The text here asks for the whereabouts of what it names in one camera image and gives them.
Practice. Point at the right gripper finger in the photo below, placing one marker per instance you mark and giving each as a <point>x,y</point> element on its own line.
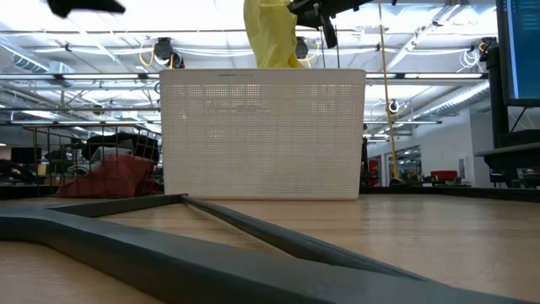
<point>331,34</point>

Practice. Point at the maroon cloth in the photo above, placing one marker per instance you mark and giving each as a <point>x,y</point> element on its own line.
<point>109,179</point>

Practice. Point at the yellow cloth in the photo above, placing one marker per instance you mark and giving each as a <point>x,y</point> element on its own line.
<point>270,34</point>

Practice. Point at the large black cloth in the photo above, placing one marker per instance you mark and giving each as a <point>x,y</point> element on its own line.
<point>122,141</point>

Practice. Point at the dark grey plastic frame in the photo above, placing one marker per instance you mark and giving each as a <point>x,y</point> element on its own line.
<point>169,262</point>

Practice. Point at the white plastic bin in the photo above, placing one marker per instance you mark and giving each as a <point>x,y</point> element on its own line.
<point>261,135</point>

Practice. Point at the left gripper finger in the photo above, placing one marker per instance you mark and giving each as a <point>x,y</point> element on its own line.
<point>109,6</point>

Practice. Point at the computer monitor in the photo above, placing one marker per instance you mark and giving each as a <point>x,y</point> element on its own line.
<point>523,50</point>

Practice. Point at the pale ribbed cloth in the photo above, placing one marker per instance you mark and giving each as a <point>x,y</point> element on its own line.
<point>111,154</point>

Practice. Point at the red sofa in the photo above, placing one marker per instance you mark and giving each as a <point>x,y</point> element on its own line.
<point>444,175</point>

